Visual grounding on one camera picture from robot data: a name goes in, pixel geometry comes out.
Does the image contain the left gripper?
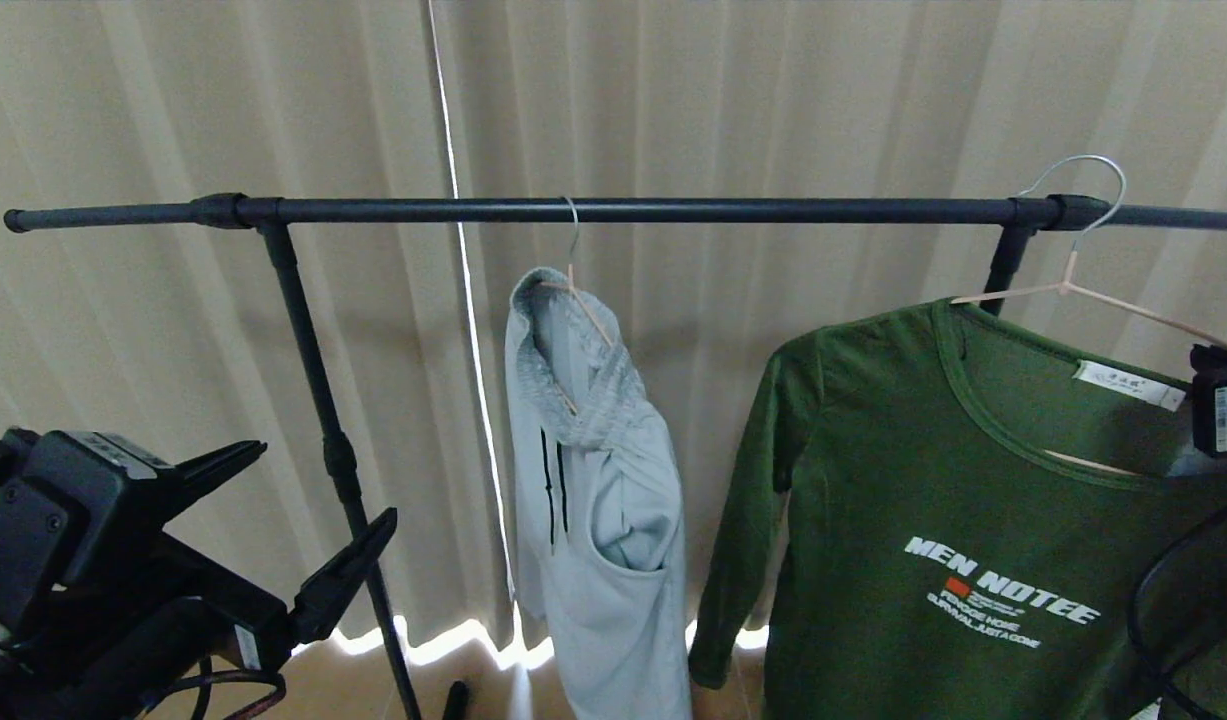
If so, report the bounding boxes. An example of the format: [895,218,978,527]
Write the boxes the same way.
[0,440,399,720]

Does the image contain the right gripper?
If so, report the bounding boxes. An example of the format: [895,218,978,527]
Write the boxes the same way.
[1189,343,1227,460]

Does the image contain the pink clothes hanger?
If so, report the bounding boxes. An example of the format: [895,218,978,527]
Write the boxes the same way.
[951,155,1227,476]
[533,196,616,416]

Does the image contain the green garment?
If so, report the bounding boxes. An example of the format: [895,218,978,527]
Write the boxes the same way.
[688,298,1227,720]

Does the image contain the pale grey shorts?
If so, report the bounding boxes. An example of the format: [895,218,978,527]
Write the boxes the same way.
[503,266,694,720]

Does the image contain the black clothes rack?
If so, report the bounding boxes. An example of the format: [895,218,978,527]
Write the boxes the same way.
[3,192,1227,720]

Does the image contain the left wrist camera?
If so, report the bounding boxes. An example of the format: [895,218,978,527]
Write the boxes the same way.
[0,430,182,641]

